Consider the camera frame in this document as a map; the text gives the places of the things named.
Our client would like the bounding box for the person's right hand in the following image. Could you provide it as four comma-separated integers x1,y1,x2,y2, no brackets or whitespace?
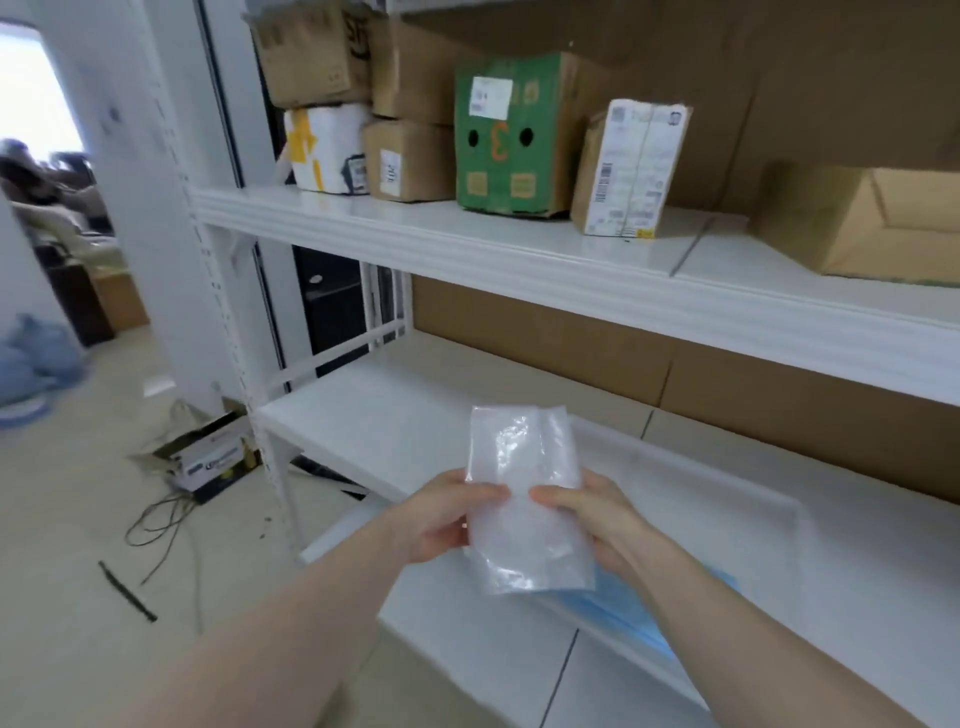
528,468,661,579

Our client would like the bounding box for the person's left hand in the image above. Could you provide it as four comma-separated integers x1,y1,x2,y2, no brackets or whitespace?
389,468,511,568

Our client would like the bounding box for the blue white absorbent pad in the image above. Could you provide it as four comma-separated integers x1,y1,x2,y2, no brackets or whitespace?
536,562,742,667

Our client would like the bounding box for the clear plastic bag with label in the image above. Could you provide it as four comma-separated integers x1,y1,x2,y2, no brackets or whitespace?
463,404,598,598

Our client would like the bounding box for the white plastic tray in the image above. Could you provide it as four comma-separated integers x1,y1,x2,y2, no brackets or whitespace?
554,416,820,680

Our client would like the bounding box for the person's left forearm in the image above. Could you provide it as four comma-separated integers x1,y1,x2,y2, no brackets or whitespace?
112,513,418,728

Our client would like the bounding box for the person's right forearm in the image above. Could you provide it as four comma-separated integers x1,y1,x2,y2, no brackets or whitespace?
618,528,928,728

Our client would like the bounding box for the brown cardboard back panel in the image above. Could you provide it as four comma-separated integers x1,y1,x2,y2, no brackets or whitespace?
404,0,960,220
410,275,960,505

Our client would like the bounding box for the white and blue beer carton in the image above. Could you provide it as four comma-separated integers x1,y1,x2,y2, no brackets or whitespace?
131,408,264,505

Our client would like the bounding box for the black drawer cabinet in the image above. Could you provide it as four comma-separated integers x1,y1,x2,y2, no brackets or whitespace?
292,243,370,378

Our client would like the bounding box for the white metal shelving rack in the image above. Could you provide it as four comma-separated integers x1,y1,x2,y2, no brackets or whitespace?
142,0,960,728

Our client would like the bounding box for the tall box with white labels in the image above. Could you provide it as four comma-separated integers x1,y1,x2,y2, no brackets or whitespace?
569,98,693,241

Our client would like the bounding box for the green cardboard box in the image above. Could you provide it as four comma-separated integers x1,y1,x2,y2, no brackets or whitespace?
453,50,610,220

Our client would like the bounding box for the brown box with white label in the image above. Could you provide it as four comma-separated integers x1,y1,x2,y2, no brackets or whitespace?
362,119,459,204

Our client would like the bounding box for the light wooden cabinet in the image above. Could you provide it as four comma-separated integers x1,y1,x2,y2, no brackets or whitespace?
89,269,150,334

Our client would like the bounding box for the small brown cardboard box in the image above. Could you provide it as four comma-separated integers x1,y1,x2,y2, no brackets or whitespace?
749,161,960,288

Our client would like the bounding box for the white foam package yellow tape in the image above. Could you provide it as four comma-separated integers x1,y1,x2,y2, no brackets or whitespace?
283,103,374,196

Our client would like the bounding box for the dark wooden cabinet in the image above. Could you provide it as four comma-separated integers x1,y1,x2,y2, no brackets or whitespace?
33,247,116,349

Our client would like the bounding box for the brown box with black print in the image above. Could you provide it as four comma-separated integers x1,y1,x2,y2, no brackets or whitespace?
251,0,374,110

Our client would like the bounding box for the black cable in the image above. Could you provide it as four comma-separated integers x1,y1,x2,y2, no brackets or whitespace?
123,491,198,588

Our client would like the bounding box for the black strap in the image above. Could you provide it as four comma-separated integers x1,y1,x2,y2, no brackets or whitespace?
97,560,159,624

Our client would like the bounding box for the white window frame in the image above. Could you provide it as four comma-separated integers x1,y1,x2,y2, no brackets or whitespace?
191,0,414,391

